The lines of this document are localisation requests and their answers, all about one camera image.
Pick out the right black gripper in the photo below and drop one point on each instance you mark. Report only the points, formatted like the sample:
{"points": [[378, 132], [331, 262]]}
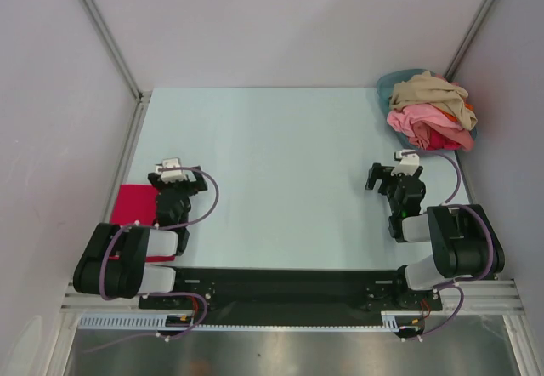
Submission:
{"points": [[376, 172]]}

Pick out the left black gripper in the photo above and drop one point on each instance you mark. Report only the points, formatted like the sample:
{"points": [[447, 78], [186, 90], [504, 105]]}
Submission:
{"points": [[193, 187]]}

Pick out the beige t shirt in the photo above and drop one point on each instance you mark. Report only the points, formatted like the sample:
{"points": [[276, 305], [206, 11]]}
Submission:
{"points": [[426, 88]]}

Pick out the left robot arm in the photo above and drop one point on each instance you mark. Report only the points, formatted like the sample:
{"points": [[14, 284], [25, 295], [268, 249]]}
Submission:
{"points": [[148, 228]]}

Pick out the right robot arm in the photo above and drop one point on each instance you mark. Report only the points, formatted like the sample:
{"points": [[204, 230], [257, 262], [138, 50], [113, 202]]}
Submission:
{"points": [[464, 245]]}

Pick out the folded magenta t shirt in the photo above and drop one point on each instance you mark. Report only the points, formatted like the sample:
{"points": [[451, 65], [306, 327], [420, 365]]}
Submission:
{"points": [[138, 202]]}

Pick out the magenta t shirt in basket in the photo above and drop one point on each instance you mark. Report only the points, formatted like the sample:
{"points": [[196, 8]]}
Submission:
{"points": [[438, 142]]}

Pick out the pink t shirt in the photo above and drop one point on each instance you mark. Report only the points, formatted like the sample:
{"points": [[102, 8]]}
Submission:
{"points": [[416, 121]]}

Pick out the orange t shirt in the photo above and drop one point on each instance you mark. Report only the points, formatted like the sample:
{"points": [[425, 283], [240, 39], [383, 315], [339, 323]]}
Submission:
{"points": [[447, 112]]}

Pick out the teal plastic basket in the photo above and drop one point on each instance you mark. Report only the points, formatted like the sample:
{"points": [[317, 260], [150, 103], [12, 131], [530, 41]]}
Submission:
{"points": [[384, 88]]}

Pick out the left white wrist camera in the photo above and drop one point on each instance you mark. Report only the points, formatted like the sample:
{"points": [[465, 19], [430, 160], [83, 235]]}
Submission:
{"points": [[169, 170]]}

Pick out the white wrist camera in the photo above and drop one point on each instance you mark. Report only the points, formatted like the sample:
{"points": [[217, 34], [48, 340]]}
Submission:
{"points": [[169, 170], [408, 162]]}

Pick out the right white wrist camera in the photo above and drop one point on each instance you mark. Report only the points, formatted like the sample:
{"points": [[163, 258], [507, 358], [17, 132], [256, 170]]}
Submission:
{"points": [[408, 162]]}

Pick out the left aluminium frame post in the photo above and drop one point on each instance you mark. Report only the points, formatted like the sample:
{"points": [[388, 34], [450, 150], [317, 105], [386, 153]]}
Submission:
{"points": [[112, 48]]}

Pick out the aluminium frame post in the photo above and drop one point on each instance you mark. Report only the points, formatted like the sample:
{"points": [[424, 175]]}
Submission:
{"points": [[481, 15], [112, 48]]}

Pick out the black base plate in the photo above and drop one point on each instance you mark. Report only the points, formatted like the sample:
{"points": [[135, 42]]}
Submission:
{"points": [[293, 298]]}

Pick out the white slotted cable duct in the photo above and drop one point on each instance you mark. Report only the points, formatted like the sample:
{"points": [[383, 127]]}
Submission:
{"points": [[158, 322]]}

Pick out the aluminium front rail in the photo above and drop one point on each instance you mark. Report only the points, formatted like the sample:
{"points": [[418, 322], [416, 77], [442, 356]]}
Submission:
{"points": [[485, 298]]}

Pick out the right aluminium frame post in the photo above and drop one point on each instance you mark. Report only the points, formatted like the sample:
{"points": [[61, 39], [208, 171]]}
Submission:
{"points": [[481, 15]]}

